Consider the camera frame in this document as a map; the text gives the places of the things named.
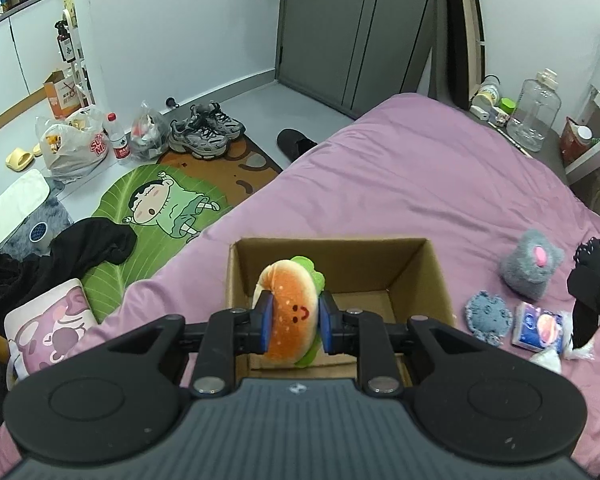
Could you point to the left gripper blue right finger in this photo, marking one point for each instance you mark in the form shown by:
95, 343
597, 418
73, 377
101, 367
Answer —
369, 339

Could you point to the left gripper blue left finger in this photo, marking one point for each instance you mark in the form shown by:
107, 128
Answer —
228, 335

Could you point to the hamburger plush toy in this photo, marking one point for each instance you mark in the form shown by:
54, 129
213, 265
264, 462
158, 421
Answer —
295, 285

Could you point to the brown cardboard box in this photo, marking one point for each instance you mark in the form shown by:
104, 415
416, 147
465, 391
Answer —
396, 278

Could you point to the blue tissue packet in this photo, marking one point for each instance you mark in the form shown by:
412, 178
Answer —
537, 329

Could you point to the grey pink fluffy plush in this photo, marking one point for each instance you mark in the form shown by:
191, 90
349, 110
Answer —
531, 265

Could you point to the black stitched cloth toy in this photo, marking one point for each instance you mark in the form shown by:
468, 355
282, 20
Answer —
583, 284

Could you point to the green cartoon floor mat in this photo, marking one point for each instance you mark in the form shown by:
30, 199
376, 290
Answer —
166, 209

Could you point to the black clothing pile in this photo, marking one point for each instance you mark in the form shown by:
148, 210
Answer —
73, 252

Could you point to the pink bed sheet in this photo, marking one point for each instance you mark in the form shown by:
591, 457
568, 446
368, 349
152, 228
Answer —
411, 167

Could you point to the pink cartoon pillow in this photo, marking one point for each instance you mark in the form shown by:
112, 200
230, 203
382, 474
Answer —
43, 331

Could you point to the black slipper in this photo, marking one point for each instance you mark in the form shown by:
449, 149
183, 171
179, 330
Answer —
293, 144

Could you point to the grey sneakers pair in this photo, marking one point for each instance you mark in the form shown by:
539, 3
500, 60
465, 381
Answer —
207, 133

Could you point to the grey plastic bag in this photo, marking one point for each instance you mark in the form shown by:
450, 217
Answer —
150, 131

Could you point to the water bottle on floor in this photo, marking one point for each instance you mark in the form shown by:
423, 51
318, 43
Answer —
118, 138

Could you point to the white plastic shopping bag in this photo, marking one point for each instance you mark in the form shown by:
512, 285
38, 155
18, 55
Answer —
73, 147

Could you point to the yellow slipper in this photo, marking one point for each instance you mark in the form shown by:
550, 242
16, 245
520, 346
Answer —
19, 160

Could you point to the small cardboard box on floor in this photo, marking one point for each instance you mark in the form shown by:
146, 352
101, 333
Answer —
61, 94

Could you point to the clear large water jug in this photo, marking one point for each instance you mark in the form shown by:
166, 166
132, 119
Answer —
537, 107

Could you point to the dark grey door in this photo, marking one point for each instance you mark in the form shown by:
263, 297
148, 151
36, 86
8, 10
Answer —
352, 55

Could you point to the flat framed cardboard panel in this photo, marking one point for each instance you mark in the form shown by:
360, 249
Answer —
465, 53

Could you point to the white kitchen cabinet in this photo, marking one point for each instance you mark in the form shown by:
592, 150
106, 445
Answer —
29, 51

